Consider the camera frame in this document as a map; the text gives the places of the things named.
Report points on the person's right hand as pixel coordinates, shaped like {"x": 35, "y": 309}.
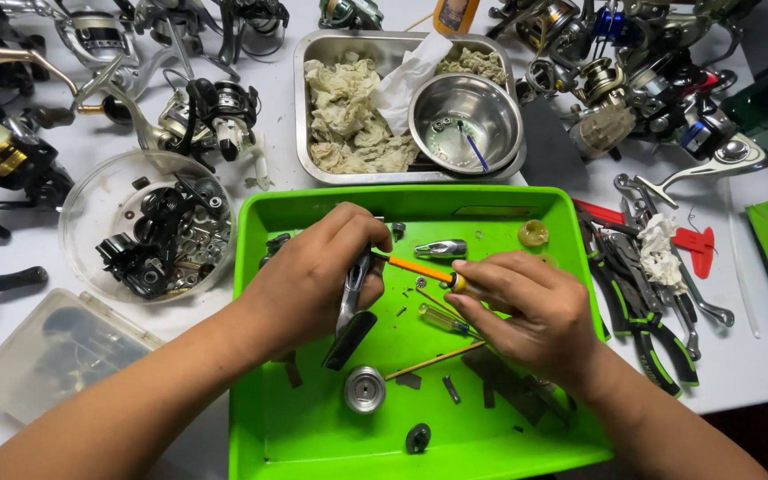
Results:
{"x": 537, "y": 320}

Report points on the person's left hand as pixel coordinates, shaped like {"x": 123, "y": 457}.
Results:
{"x": 304, "y": 286}

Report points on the orange shaft screwdriver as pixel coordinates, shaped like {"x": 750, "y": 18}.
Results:
{"x": 417, "y": 268}

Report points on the dark grey reel part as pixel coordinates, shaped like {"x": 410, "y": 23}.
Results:
{"x": 276, "y": 243}

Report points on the small green black pliers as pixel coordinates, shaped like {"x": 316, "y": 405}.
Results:
{"x": 614, "y": 293}

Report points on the yellowish translucent cap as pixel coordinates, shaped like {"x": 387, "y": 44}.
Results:
{"x": 533, "y": 233}

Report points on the thin wooden stick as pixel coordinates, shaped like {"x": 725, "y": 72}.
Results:
{"x": 434, "y": 300}

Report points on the small black reel part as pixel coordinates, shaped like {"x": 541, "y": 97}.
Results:
{"x": 398, "y": 230}

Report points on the small dark grey strip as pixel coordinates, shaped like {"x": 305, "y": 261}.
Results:
{"x": 451, "y": 389}

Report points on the long wooden stick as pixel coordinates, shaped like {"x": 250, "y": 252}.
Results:
{"x": 430, "y": 361}

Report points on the silver reel spool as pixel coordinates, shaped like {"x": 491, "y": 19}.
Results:
{"x": 365, "y": 389}

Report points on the silver metal knob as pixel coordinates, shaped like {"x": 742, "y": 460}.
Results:
{"x": 441, "y": 249}

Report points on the large green black pliers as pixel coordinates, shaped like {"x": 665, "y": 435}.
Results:
{"x": 657, "y": 346}

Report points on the crumpled white tissue wad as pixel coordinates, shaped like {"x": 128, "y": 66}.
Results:
{"x": 661, "y": 257}

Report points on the green plastic tray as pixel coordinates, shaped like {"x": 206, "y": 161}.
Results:
{"x": 310, "y": 426}

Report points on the heap of dark reel parts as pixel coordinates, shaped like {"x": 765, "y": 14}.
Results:
{"x": 164, "y": 240}

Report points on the black round cap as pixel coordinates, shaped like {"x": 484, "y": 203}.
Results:
{"x": 417, "y": 438}

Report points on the silver wrench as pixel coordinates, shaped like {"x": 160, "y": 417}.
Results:
{"x": 707, "y": 303}

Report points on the dark grey sheet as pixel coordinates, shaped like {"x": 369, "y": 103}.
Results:
{"x": 550, "y": 146}

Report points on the red plastic tool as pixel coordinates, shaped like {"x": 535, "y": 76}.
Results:
{"x": 697, "y": 243}

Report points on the large beige rag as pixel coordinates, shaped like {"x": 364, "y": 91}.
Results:
{"x": 344, "y": 113}

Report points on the white and black fishing reel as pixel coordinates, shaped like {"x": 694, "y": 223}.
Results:
{"x": 224, "y": 117}

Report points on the clear plastic tube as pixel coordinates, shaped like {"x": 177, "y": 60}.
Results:
{"x": 744, "y": 280}

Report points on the round clear plastic container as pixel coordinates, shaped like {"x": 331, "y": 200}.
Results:
{"x": 97, "y": 200}

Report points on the round steel bowl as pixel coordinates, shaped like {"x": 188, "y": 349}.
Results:
{"x": 484, "y": 100}

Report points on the white paper tissue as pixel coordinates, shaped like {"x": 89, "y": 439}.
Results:
{"x": 407, "y": 83}

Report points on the rectangular steel tray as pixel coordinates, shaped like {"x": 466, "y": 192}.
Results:
{"x": 370, "y": 46}

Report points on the clear rectangular plastic box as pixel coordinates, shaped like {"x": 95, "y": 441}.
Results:
{"x": 57, "y": 353}

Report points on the heap of fishing reels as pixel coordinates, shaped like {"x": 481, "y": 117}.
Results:
{"x": 644, "y": 80}

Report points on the small beige rag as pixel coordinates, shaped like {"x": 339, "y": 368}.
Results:
{"x": 474, "y": 65}

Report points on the dark grey fishing reel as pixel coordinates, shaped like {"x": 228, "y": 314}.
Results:
{"x": 257, "y": 17}

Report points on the green tinted fishing reel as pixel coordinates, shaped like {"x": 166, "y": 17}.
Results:
{"x": 350, "y": 13}

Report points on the orange bottle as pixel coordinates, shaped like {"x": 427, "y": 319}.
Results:
{"x": 455, "y": 14}

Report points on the silver fishing reel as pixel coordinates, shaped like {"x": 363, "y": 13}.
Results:
{"x": 101, "y": 37}

